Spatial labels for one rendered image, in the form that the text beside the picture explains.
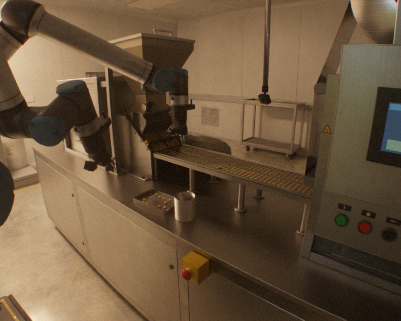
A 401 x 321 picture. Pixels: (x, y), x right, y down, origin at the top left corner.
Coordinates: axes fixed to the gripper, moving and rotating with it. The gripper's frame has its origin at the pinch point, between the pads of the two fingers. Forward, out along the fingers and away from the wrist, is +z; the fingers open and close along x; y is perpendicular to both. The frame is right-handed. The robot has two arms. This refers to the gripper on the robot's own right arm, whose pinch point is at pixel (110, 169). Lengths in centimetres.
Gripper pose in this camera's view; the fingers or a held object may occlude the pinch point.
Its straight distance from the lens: 100.6
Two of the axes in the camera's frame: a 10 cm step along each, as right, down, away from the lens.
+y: -4.0, 6.4, -6.5
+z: 0.6, 7.3, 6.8
